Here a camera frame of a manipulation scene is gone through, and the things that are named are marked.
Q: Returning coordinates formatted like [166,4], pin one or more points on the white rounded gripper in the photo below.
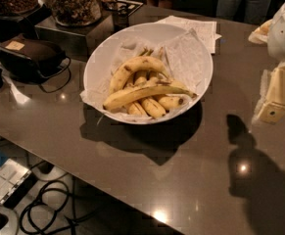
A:
[274,103]

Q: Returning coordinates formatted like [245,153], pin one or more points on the long front banana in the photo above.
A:
[131,94]

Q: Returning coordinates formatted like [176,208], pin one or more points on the white paper bowl liner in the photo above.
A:
[184,59]

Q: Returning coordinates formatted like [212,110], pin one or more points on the short right banana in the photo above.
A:
[169,102]

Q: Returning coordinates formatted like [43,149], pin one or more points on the middle bottom banana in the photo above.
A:
[152,107]

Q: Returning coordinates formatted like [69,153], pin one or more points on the small left bottom banana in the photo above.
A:
[135,108]

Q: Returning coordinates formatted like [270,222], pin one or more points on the curved upper banana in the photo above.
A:
[133,65]

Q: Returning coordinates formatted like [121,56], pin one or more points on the white bowl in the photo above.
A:
[99,66]

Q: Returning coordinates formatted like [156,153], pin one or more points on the person legs in jeans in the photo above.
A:
[255,11]

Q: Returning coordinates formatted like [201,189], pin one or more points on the folded white paper sheets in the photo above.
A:
[206,31]

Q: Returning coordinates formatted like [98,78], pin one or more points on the dark metal stand block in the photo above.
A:
[78,42]

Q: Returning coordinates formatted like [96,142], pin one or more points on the glass jar of granola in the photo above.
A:
[75,12]

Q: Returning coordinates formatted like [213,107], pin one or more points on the black device with label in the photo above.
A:
[32,60]

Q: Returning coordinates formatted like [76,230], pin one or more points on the white grey floor box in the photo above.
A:
[15,181]

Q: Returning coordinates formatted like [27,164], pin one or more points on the white power strip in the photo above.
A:
[9,224]

